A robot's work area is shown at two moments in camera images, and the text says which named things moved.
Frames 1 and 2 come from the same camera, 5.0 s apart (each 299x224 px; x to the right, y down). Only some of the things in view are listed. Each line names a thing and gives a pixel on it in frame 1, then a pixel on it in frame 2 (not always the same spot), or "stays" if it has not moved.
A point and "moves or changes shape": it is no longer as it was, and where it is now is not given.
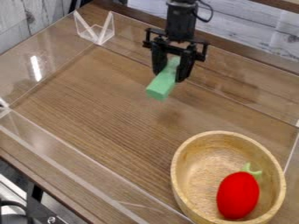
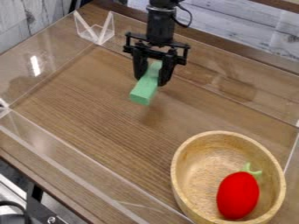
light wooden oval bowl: x=209 y=156 stays
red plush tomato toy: x=238 y=193 stays
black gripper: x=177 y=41 -> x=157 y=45
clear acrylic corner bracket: x=97 y=33 stays
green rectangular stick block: x=160 y=89 moves or changes shape
